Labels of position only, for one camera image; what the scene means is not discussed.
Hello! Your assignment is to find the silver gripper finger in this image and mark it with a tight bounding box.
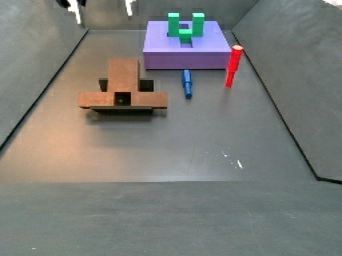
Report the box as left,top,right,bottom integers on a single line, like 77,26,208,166
124,0,136,16
67,0,81,24

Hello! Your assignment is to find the brown T-shaped block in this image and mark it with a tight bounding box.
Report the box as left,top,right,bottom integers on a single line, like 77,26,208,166
77,58,168,109

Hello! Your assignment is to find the green U-shaped block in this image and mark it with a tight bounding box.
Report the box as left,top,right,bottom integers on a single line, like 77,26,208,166
167,13,205,44

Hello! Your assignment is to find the purple square base block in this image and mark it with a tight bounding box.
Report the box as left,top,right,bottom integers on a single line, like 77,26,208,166
143,21,231,70

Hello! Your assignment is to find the blue cylindrical peg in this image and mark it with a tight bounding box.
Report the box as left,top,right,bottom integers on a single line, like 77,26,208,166
181,69,192,99

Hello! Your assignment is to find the red cylindrical peg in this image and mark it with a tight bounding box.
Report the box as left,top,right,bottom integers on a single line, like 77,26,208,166
226,45,243,88

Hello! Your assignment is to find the black angle bracket fixture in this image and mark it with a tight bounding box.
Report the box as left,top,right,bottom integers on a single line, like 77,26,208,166
89,79,153,113

